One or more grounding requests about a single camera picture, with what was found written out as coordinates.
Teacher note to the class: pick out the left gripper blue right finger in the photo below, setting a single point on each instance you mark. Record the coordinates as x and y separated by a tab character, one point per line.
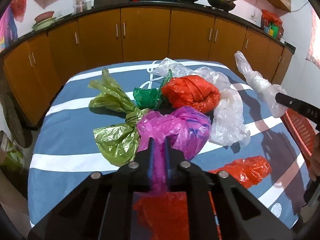
167	148

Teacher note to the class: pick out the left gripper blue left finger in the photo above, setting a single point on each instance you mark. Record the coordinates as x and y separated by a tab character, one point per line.
151	150

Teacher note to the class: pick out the magenta plastic bag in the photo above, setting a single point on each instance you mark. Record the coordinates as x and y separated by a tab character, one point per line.
186	129

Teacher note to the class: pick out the olive green plastic bag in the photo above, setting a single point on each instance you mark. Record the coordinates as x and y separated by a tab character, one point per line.
116	137

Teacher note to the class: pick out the clear plastic bag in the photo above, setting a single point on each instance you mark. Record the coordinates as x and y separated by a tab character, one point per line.
266	91

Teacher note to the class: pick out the knotted red plastic bag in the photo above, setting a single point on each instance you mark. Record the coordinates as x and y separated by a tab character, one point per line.
193	91

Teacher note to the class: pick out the red plastic bag front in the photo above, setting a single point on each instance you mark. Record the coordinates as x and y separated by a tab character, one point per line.
165	216

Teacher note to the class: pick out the white translucent plastic bag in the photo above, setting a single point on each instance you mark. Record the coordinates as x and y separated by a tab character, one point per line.
228	121

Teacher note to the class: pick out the red trash basket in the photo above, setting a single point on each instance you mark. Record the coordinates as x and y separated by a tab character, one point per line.
302	132

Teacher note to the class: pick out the lower wooden kitchen cabinets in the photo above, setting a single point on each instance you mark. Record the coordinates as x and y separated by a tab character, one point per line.
38	65

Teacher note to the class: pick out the person's right hand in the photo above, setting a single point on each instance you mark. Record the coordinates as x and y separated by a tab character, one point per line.
314	171

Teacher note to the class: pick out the dark green plastic bag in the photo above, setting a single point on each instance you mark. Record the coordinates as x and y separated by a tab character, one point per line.
152	98

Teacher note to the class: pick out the pink floral window curtain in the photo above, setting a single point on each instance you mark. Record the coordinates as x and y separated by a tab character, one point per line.
314	48

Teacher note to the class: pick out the green box on counter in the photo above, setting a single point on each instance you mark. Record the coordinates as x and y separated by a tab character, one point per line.
273	30

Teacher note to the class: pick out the red bag on counter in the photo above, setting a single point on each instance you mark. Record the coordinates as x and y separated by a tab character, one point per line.
271	17

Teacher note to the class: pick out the green bucket on floor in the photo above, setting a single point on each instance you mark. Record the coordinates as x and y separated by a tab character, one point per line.
11	157

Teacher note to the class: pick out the black wok with lid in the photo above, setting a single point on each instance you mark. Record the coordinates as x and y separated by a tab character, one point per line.
225	5

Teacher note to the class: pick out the clear bagged jar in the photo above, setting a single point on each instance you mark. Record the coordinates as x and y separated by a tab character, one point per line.
79	6

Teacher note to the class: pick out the red plastic basin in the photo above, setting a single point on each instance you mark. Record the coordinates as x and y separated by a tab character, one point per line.
44	16

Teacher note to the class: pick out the pink blue hanging cloth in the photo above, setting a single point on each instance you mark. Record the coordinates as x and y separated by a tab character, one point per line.
8	29

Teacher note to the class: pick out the hanging red plastic bag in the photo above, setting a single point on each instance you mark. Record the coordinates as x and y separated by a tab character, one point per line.
18	8

